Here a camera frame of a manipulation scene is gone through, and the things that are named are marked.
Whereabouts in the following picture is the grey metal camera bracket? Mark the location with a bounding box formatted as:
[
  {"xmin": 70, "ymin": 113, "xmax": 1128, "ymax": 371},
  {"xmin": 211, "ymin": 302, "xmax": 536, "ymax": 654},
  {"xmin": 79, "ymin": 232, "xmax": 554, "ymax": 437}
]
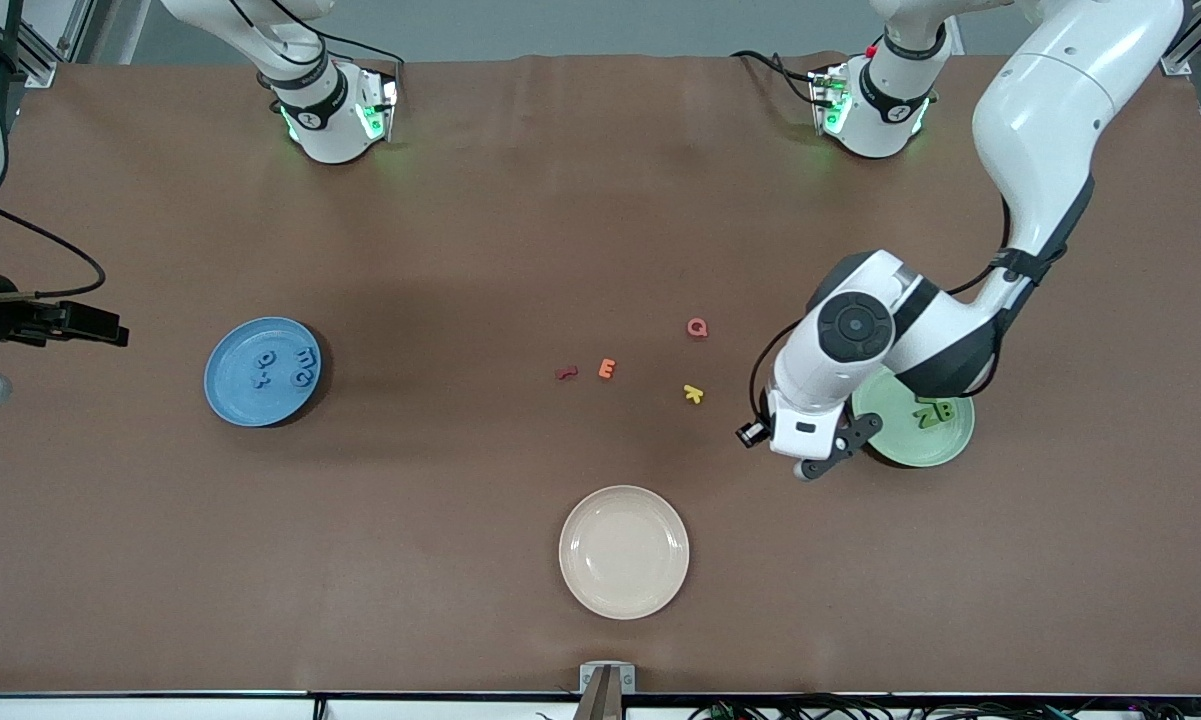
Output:
[{"xmin": 578, "ymin": 661, "xmax": 637, "ymax": 720}]

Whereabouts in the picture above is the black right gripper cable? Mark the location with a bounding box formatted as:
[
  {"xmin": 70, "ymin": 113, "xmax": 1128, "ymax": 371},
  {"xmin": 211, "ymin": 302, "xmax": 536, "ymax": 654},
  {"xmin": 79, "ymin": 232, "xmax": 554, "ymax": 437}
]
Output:
[{"xmin": 0, "ymin": 203, "xmax": 108, "ymax": 299}]

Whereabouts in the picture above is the black arm base cable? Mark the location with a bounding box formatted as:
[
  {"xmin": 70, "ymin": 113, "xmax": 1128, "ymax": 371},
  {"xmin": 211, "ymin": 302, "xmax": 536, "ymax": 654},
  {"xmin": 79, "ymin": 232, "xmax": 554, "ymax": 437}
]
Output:
[
  {"xmin": 730, "ymin": 48, "xmax": 826, "ymax": 109},
  {"xmin": 260, "ymin": 0, "xmax": 406, "ymax": 101}
]

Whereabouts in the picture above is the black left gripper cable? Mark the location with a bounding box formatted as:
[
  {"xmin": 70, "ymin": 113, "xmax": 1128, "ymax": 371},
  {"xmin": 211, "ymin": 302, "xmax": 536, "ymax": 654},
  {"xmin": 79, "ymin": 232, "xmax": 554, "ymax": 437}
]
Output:
[{"xmin": 748, "ymin": 318, "xmax": 811, "ymax": 426}]

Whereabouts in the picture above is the blue plate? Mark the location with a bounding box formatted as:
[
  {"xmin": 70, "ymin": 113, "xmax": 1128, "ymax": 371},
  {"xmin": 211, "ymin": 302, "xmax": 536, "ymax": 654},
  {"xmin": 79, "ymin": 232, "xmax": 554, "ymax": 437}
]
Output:
[{"xmin": 204, "ymin": 317, "xmax": 323, "ymax": 428}]

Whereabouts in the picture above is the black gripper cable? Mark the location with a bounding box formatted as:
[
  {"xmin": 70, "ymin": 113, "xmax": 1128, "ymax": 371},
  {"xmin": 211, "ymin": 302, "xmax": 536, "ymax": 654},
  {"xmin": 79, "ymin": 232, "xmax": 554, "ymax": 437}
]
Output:
[
  {"xmin": 748, "ymin": 318, "xmax": 811, "ymax": 426},
  {"xmin": 0, "ymin": 203, "xmax": 108, "ymax": 299}
]

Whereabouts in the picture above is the green plate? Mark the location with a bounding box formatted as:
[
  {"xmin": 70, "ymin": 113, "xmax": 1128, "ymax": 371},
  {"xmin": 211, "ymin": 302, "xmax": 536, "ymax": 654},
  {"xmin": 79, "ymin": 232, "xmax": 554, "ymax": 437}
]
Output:
[{"xmin": 853, "ymin": 368, "xmax": 976, "ymax": 468}]

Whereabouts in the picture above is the black right arm base cable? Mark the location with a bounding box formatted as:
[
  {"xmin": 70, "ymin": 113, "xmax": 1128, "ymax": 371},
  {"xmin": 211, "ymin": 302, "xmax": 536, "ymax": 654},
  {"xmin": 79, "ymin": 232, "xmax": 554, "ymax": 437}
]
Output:
[{"xmin": 260, "ymin": 0, "xmax": 406, "ymax": 101}]

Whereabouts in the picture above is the black left arm base cable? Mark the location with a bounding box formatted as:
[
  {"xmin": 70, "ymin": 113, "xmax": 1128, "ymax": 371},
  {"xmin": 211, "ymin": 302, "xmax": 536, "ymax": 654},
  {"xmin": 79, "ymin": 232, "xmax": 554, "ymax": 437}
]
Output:
[{"xmin": 730, "ymin": 48, "xmax": 826, "ymax": 109}]

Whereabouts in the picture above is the brown table cover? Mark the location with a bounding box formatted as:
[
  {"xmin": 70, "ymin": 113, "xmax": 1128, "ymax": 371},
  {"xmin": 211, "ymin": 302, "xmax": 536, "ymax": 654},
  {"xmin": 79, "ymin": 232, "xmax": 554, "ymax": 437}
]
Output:
[{"xmin": 0, "ymin": 52, "xmax": 1201, "ymax": 696}]

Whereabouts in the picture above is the beige plate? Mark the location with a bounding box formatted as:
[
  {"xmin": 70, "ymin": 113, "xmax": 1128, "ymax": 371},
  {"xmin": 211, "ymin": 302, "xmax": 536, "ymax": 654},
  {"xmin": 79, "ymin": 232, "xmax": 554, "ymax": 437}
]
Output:
[{"xmin": 558, "ymin": 485, "xmax": 691, "ymax": 621}]

